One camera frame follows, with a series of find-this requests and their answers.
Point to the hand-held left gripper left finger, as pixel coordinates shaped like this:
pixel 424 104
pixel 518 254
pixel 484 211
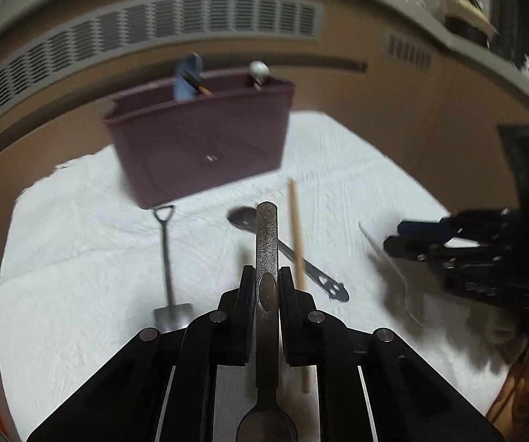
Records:
pixel 248 304

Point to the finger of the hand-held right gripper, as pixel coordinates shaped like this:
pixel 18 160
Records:
pixel 423 229
pixel 416 249

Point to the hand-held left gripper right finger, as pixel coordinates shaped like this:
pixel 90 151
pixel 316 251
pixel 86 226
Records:
pixel 285 304

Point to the long metal spoon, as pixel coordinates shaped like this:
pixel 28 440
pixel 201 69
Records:
pixel 266 248

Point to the wooden chopstick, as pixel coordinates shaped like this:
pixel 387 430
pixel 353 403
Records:
pixel 297 239

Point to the shovel-shaped metal spoon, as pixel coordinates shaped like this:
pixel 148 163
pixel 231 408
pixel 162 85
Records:
pixel 172 315

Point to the maroon plastic utensil holder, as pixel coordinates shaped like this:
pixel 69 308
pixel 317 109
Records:
pixel 200 147

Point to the blue plastic rice spoon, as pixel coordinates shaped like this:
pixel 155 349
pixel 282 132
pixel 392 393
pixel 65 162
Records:
pixel 185 85

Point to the wooden kitchen cabinet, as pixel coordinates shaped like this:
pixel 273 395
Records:
pixel 384 115

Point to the white textured tablecloth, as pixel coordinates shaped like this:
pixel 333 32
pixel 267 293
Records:
pixel 85 262

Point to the small grey vent grille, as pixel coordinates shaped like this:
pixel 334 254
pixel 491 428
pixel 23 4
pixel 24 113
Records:
pixel 409 52

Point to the black pot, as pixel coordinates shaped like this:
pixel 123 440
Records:
pixel 467 32

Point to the long grey vent grille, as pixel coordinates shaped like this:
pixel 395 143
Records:
pixel 154 23

